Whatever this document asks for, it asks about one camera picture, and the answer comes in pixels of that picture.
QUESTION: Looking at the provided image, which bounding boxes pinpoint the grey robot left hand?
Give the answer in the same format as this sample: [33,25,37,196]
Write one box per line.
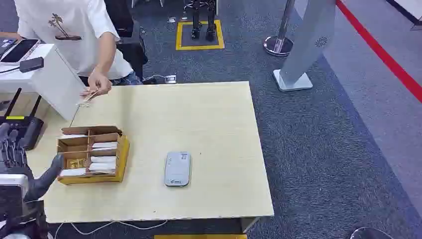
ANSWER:
[0,122,65,203]

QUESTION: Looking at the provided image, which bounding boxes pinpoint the person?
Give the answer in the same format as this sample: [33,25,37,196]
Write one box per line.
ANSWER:
[0,0,143,99]

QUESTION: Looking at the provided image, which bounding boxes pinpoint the yellow printed card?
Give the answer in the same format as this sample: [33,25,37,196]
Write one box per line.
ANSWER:
[66,158,88,170]

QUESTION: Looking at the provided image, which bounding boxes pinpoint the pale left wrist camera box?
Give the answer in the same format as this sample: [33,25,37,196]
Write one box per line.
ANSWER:
[0,174,30,219]

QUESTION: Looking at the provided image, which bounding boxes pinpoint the yellow floor tape strip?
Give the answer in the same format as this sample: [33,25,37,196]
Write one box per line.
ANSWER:
[154,234,248,239]

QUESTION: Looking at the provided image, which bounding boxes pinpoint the white sign stand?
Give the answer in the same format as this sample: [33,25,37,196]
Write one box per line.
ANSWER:
[272,0,337,92]

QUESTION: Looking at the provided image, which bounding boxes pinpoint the white card stack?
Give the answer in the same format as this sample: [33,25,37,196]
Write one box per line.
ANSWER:
[59,168,88,177]
[88,163,117,174]
[92,141,118,152]
[90,155,117,164]

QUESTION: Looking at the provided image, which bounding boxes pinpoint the black office chair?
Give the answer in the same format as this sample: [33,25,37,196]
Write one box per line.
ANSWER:
[104,0,149,81]

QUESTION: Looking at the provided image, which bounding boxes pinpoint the wooden card box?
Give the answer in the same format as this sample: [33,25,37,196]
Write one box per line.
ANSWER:
[56,125,130,186]

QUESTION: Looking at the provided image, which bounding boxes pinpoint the white cable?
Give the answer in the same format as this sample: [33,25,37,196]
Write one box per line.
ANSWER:
[53,220,168,239]

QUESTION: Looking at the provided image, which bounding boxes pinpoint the person's hand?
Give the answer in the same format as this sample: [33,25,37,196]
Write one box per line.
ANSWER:
[80,68,113,99]

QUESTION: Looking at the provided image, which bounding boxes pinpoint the black power bank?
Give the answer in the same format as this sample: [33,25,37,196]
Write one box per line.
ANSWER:
[19,56,45,74]

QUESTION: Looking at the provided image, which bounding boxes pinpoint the round chrome base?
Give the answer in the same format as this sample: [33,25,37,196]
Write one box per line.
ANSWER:
[349,227,394,239]

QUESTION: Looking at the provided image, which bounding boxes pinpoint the black router with antennas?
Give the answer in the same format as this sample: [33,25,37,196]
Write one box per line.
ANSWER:
[0,88,44,151]

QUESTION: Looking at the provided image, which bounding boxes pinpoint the smartphone with pale case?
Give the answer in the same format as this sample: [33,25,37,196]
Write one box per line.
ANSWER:
[0,38,41,64]

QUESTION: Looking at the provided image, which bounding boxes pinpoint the black robot legs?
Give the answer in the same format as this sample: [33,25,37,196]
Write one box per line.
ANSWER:
[183,0,218,42]

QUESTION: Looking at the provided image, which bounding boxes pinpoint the grey card reader device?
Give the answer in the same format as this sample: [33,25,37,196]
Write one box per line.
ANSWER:
[164,151,192,188]

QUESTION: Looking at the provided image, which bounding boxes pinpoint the white cabinet box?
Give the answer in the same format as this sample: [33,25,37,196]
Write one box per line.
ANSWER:
[0,43,87,122]

